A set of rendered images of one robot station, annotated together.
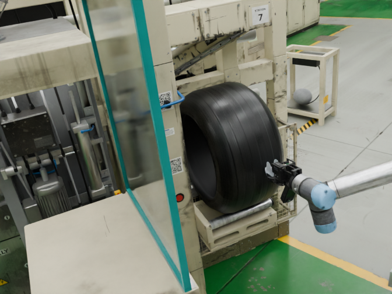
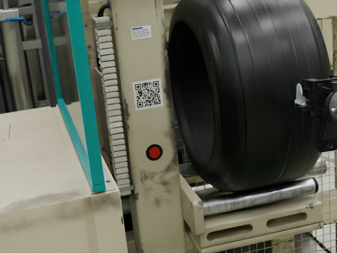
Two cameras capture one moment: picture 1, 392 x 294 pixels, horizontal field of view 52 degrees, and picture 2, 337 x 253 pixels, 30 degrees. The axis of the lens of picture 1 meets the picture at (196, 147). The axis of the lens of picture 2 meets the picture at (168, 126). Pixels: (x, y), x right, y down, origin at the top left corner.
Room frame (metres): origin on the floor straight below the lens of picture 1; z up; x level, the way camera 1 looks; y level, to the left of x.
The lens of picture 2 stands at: (-0.09, -0.16, 1.63)
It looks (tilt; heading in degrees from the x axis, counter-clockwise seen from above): 18 degrees down; 8
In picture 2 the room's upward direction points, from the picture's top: 6 degrees counter-clockwise
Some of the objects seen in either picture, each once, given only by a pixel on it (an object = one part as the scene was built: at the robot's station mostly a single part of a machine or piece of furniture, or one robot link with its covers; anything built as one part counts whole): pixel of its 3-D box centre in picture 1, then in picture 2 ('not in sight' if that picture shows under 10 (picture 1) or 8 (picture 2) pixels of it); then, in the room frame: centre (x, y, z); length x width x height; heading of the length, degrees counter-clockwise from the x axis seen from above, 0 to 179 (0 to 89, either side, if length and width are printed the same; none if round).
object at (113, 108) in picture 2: not in sight; (114, 107); (1.46, 0.19, 1.19); 0.05 x 0.04 x 0.48; 21
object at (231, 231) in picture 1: (240, 224); (256, 218); (1.49, -0.16, 0.84); 0.36 x 0.09 x 0.06; 111
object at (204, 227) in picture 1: (192, 211); (179, 190); (1.56, 0.06, 0.90); 0.40 x 0.03 x 0.10; 21
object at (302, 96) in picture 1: (306, 84); not in sight; (4.39, -1.37, 0.40); 0.60 x 0.35 x 0.80; 43
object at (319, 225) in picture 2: (226, 216); (238, 211); (1.62, -0.11, 0.80); 0.37 x 0.36 x 0.02; 21
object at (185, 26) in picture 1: (203, 19); not in sight; (1.95, -0.12, 1.71); 0.61 x 0.25 x 0.15; 111
